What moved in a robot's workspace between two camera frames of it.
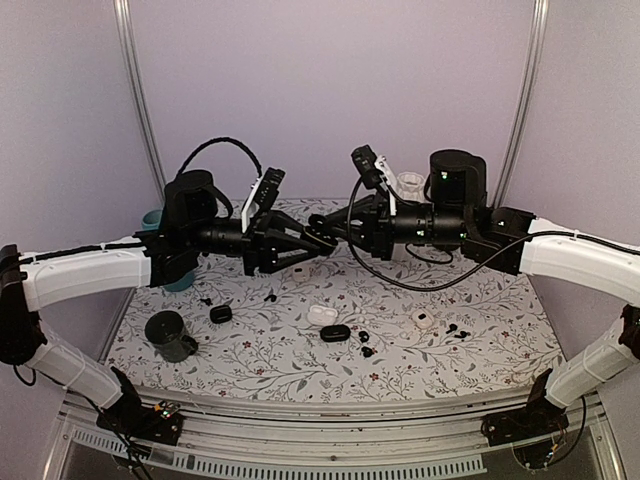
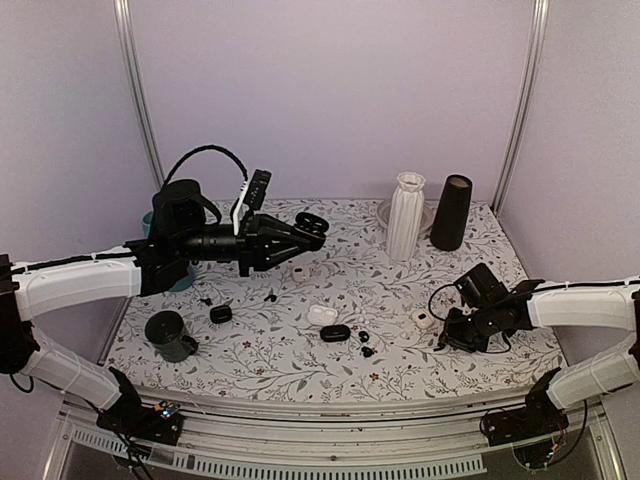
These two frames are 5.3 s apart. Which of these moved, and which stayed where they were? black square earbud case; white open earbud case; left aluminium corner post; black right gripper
Moved: black right gripper
Stayed: white open earbud case; left aluminium corner post; black square earbud case
